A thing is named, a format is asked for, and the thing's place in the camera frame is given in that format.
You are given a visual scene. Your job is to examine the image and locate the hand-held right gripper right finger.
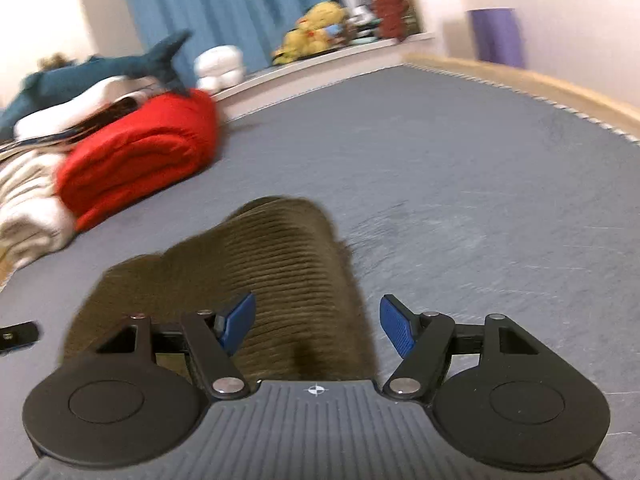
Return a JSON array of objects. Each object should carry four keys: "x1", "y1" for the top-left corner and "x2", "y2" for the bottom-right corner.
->
[{"x1": 380, "y1": 294, "x2": 545, "y2": 403}]

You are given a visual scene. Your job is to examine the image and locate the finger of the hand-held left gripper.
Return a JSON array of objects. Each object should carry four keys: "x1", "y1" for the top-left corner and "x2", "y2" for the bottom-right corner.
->
[{"x1": 0, "y1": 321, "x2": 40, "y2": 357}]

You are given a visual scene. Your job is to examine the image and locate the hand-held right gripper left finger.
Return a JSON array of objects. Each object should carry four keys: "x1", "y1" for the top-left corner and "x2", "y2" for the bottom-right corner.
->
[{"x1": 94, "y1": 293, "x2": 258, "y2": 402}]

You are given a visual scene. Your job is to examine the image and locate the olive corduroy pants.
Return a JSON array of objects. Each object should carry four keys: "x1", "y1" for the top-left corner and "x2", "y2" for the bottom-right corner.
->
[{"x1": 62, "y1": 196, "x2": 380, "y2": 382}]

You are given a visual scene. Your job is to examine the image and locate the cream folded blanket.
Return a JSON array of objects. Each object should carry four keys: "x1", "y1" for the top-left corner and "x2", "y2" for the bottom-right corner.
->
[{"x1": 0, "y1": 150, "x2": 76, "y2": 281}]

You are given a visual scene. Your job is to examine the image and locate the grey quilted mattress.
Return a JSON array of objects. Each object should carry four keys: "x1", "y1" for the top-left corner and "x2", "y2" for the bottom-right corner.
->
[{"x1": 0, "y1": 65, "x2": 640, "y2": 480}]

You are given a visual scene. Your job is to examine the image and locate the red folded blanket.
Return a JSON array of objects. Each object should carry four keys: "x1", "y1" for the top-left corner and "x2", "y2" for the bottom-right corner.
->
[{"x1": 54, "y1": 89, "x2": 221, "y2": 233}]

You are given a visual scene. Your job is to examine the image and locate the dark patterned folded blanket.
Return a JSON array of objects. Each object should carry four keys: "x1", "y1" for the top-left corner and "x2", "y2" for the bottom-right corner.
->
[{"x1": 0, "y1": 95, "x2": 151, "y2": 157}]

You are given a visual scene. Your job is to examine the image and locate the white plush toy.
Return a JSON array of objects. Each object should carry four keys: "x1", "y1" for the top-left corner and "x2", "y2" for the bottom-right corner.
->
[{"x1": 194, "y1": 46, "x2": 245, "y2": 93}]

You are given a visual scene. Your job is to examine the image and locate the white window ledge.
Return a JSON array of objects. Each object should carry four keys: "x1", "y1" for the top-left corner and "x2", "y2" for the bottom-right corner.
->
[{"x1": 210, "y1": 32, "x2": 436, "y2": 111}]

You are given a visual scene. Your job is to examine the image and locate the teal shark plush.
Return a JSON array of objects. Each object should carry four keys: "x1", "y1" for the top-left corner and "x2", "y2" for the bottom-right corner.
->
[{"x1": 0, "y1": 29, "x2": 193, "y2": 131}]

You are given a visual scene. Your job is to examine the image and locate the yellow bear plush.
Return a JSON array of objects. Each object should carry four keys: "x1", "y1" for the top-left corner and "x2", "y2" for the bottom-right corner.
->
[{"x1": 273, "y1": 22, "x2": 327, "y2": 64}]

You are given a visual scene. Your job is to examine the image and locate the purple rolled mat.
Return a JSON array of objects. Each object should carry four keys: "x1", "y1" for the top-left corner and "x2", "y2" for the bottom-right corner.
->
[{"x1": 467, "y1": 7, "x2": 526, "y2": 70}]

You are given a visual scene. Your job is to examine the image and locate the yellow duck plush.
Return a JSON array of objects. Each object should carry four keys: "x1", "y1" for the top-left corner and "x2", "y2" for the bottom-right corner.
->
[{"x1": 302, "y1": 2, "x2": 347, "y2": 32}]

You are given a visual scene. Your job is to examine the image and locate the blue curtain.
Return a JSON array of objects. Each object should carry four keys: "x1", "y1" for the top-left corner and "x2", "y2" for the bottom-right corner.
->
[{"x1": 116, "y1": 0, "x2": 383, "y2": 76}]

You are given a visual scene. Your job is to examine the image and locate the dark red pillow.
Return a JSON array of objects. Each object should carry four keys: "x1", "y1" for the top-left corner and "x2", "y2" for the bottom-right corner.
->
[{"x1": 370, "y1": 0, "x2": 418, "y2": 41}]

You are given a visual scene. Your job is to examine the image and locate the wooden bed frame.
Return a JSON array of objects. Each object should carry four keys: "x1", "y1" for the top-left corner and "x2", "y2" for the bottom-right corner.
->
[{"x1": 402, "y1": 52, "x2": 640, "y2": 143}]

